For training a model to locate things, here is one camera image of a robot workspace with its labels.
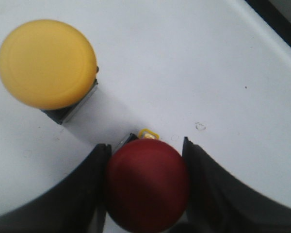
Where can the red push button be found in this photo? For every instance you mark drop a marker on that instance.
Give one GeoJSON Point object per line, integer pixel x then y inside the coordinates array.
{"type": "Point", "coordinates": [146, 185]}

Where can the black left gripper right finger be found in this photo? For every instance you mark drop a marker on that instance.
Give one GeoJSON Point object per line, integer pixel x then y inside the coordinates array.
{"type": "Point", "coordinates": [220, 203]}

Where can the yellow push button far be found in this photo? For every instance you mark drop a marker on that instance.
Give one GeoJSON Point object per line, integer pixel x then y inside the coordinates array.
{"type": "Point", "coordinates": [49, 65]}

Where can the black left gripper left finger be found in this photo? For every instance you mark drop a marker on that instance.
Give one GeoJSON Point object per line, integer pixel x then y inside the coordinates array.
{"type": "Point", "coordinates": [74, 205]}

